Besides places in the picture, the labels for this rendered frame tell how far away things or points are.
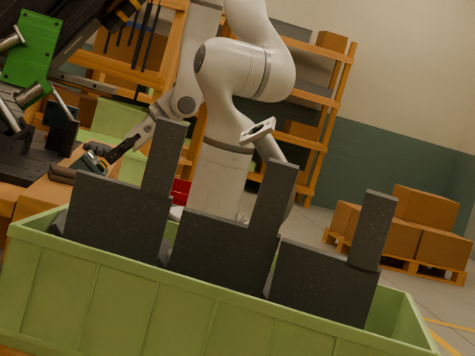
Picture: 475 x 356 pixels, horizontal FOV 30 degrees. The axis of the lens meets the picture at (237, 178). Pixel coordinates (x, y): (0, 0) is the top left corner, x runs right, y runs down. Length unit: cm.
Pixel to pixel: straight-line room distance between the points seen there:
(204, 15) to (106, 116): 306
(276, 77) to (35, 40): 78
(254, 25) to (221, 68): 18
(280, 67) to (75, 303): 91
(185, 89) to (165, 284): 114
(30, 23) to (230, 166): 79
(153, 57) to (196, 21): 291
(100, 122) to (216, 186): 345
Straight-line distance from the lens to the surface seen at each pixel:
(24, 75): 246
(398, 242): 841
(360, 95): 1210
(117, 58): 544
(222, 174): 198
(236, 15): 207
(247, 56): 195
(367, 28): 1210
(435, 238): 860
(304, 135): 1138
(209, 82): 194
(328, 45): 1140
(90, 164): 231
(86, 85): 257
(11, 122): 239
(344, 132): 1207
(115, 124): 531
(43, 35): 248
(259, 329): 123
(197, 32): 236
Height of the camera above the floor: 123
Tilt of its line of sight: 6 degrees down
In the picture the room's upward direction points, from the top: 16 degrees clockwise
